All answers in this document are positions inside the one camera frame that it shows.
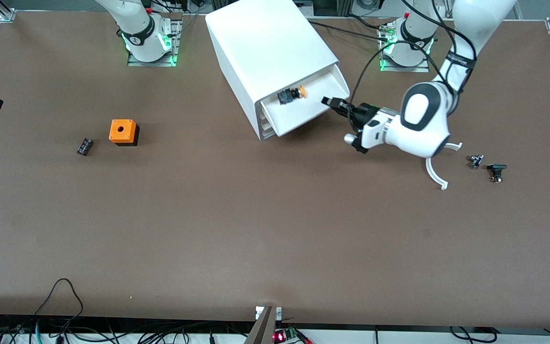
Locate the orange push button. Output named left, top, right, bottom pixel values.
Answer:
left=277, top=85, right=307, bottom=106

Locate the orange box with hole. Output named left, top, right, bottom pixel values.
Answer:
left=109, top=119, right=140, bottom=147

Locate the circuit board with red display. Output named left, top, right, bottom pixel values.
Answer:
left=274, top=328, right=300, bottom=344

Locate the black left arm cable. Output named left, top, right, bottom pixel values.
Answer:
left=350, top=0, right=477, bottom=139

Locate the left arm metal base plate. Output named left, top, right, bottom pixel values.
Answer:
left=379, top=26, right=431, bottom=73

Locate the white half ring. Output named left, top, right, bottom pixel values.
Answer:
left=424, top=142, right=463, bottom=191

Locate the black switch module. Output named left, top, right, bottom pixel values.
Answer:
left=487, top=163, right=508, bottom=184

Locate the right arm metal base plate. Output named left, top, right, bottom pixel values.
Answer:
left=127, top=19, right=181, bottom=67

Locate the black looped cable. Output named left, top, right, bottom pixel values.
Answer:
left=34, top=279, right=85, bottom=330

